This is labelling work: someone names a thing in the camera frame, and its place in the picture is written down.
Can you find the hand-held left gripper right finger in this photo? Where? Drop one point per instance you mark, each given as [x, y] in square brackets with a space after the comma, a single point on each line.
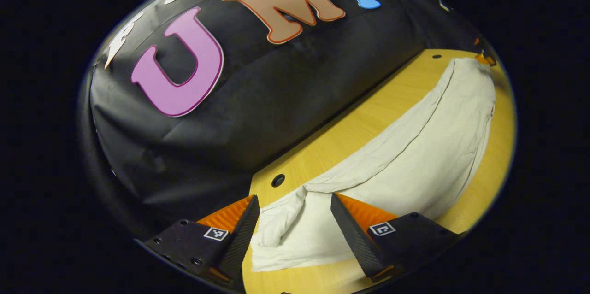
[352, 238]

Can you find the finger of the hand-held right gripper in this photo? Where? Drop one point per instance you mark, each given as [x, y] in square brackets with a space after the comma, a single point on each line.
[484, 58]

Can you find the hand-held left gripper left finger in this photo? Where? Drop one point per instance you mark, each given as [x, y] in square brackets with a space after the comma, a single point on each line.
[244, 238]

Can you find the white jeans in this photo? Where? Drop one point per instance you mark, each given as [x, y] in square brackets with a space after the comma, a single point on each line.
[415, 160]

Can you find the black backdrop cloth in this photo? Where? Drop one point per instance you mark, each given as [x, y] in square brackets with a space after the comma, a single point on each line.
[286, 86]

